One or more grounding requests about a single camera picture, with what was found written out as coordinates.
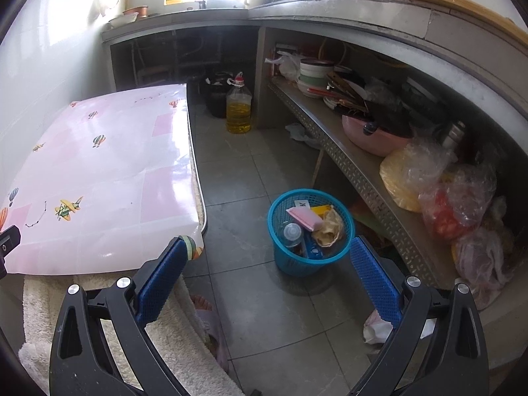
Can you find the tan paper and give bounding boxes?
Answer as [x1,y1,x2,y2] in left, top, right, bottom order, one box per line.
[312,208,345,248]

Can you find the red contents plastic bag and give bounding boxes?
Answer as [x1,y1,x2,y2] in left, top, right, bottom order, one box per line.
[418,165,497,242]

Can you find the yellow cooking oil jug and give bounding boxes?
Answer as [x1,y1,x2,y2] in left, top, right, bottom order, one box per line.
[225,72,252,134]

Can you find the black bucket under counter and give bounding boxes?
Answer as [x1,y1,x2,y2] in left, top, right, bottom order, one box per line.
[204,72,233,119]

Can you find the white fluffy towel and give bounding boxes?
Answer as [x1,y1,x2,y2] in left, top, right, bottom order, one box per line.
[18,273,245,396]

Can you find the stacked white green bowls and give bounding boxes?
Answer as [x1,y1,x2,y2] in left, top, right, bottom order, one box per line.
[297,57,335,97]

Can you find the steel thermos flask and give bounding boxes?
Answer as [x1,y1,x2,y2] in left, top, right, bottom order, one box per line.
[440,121,465,151]

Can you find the pink patterned tablecloth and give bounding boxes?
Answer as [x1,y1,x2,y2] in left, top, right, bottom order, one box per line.
[1,84,203,275]

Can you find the white plastic bag on shelf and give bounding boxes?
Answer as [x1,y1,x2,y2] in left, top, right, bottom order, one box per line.
[264,50,302,82]

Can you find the copper bowl on counter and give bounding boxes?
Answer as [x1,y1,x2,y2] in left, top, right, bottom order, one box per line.
[123,5,149,19]

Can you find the wooden cutting board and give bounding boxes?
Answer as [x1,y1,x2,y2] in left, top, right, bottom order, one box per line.
[416,0,527,47]

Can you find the yellow plastic bag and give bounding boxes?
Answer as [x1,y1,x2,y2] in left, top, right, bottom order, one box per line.
[379,139,455,213]

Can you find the orange white medicine box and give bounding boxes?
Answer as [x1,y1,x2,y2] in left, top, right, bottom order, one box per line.
[311,205,333,219]

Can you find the blue plastic waste basket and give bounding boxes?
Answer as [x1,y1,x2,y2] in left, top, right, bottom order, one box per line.
[267,189,355,277]

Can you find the pink plastic basin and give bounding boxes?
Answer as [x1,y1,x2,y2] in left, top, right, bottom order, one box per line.
[341,115,412,157]

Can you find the pinkish plastic bag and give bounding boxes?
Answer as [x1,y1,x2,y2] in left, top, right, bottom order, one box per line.
[451,227,513,311]

